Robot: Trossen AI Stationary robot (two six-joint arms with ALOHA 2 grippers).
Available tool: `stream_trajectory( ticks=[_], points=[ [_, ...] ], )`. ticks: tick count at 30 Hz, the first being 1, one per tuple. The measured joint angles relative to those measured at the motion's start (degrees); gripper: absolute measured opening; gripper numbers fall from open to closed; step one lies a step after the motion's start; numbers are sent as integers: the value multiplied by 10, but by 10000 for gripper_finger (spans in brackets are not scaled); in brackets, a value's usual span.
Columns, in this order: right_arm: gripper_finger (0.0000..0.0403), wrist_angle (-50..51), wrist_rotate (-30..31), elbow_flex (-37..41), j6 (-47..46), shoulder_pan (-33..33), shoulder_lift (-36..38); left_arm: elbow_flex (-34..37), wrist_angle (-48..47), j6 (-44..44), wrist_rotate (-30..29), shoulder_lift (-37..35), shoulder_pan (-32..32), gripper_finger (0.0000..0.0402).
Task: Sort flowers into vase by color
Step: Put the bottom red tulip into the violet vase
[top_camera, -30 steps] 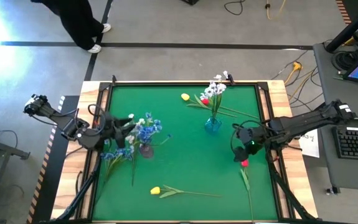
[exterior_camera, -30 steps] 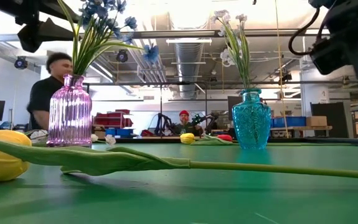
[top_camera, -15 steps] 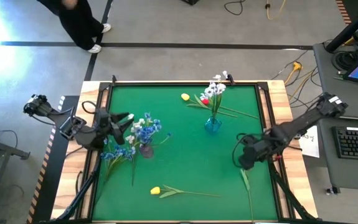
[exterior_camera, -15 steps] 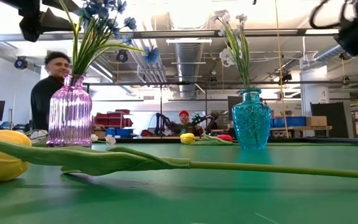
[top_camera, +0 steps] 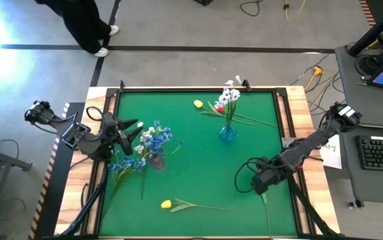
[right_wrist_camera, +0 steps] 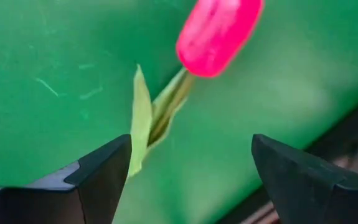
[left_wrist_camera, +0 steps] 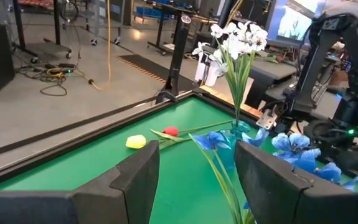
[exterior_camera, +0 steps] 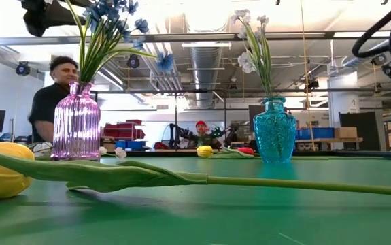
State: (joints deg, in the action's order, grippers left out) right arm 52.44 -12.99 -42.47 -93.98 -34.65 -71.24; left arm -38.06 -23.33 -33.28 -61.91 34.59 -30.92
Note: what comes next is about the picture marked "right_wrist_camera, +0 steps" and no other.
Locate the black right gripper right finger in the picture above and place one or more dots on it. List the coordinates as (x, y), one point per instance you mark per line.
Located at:
(315, 202)

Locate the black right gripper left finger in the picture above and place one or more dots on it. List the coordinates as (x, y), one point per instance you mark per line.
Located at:
(73, 199)

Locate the red artificial tulip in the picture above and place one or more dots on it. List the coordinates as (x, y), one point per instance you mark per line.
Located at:
(216, 34)

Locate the green table mat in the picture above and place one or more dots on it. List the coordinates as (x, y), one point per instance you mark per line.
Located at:
(41, 93)

